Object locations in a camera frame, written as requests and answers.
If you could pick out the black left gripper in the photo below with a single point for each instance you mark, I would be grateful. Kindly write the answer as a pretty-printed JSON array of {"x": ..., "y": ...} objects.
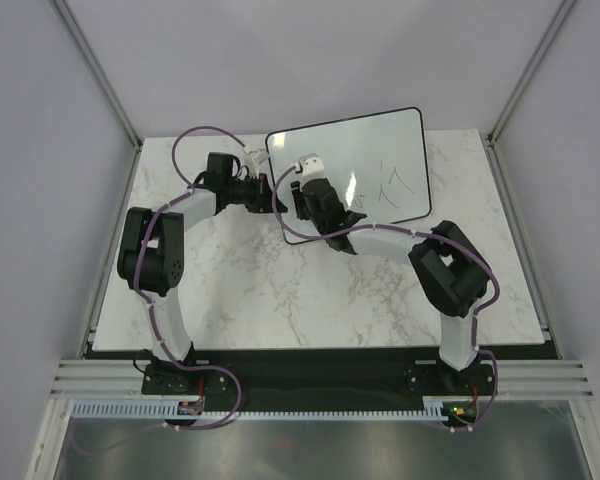
[{"x": 263, "y": 193}]

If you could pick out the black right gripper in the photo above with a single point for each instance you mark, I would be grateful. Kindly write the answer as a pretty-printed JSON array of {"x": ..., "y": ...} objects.
[{"x": 299, "y": 200}]

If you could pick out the black-framed small whiteboard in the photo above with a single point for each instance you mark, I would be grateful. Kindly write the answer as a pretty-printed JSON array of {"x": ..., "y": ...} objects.
[{"x": 376, "y": 163}]

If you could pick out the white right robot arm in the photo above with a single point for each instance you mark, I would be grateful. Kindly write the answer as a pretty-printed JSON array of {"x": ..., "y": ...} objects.
[{"x": 450, "y": 271}]

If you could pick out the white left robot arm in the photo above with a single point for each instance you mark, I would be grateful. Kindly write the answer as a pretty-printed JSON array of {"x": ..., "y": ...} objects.
[{"x": 151, "y": 258}]

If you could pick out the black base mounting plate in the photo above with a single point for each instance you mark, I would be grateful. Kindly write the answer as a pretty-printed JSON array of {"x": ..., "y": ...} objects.
[{"x": 355, "y": 377}]

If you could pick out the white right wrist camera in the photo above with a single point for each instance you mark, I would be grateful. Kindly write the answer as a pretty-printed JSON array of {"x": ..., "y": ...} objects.
[{"x": 310, "y": 167}]

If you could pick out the aluminium right corner post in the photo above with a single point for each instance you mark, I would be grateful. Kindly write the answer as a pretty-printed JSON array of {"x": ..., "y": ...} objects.
[{"x": 539, "y": 55}]

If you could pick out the aluminium corner post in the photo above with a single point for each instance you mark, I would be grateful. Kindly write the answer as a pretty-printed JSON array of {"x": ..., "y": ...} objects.
[
  {"x": 70, "y": 23},
  {"x": 539, "y": 55}
]

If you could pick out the aluminium left corner post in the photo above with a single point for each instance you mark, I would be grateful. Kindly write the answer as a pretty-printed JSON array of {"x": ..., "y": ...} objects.
[{"x": 70, "y": 23}]

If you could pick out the white slotted cable duct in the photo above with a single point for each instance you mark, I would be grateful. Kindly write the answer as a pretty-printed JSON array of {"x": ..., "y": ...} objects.
[{"x": 174, "y": 409}]

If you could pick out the aluminium frame rail front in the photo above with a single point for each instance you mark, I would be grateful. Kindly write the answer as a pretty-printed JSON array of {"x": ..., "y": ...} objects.
[{"x": 518, "y": 380}]

